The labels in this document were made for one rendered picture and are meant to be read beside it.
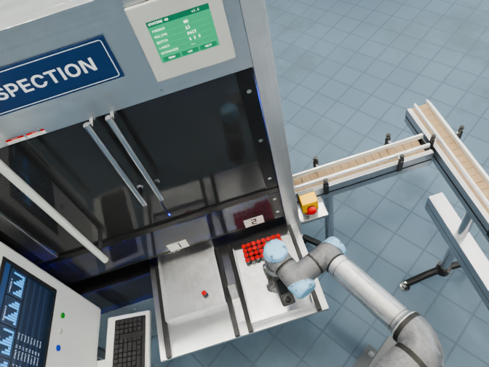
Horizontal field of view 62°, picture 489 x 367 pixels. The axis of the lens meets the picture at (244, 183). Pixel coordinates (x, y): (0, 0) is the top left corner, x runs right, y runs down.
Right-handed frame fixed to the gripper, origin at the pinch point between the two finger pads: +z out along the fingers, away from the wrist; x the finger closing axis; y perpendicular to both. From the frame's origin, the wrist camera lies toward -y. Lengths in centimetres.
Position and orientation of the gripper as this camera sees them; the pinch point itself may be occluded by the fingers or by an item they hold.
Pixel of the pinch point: (279, 291)
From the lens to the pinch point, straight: 162.4
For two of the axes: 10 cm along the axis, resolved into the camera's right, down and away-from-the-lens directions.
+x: -9.5, 3.1, -1.0
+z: 0.9, 5.5, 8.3
